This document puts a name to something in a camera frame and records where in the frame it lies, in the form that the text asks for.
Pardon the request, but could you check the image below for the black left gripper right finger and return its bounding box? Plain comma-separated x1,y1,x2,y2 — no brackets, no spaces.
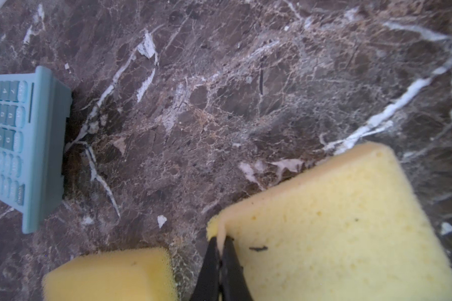
220,237,253,301

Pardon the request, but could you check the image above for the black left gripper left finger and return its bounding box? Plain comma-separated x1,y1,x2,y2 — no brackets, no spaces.
190,237,220,301

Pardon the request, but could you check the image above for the pale yellow sponge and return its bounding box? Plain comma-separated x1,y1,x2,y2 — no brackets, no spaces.
207,142,452,300

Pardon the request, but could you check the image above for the light blue calculator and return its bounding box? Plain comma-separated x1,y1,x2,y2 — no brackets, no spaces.
0,66,72,234

